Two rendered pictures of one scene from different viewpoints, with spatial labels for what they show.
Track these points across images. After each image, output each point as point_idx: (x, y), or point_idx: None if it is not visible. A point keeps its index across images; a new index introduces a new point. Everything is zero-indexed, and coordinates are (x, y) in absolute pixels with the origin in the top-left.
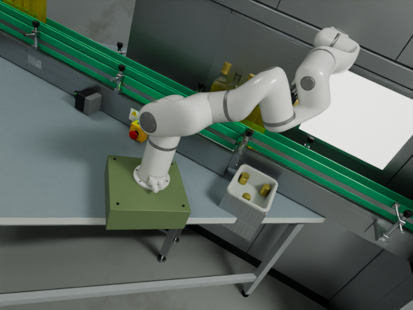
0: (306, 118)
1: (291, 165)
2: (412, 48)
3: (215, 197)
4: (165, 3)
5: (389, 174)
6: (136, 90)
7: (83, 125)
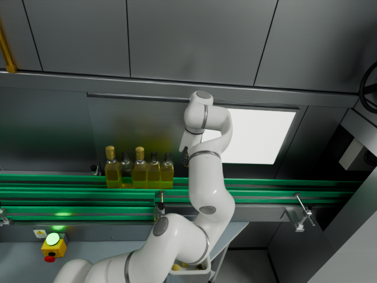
0: (220, 234)
1: None
2: (263, 72)
3: None
4: (10, 107)
5: (278, 162)
6: (28, 213)
7: None
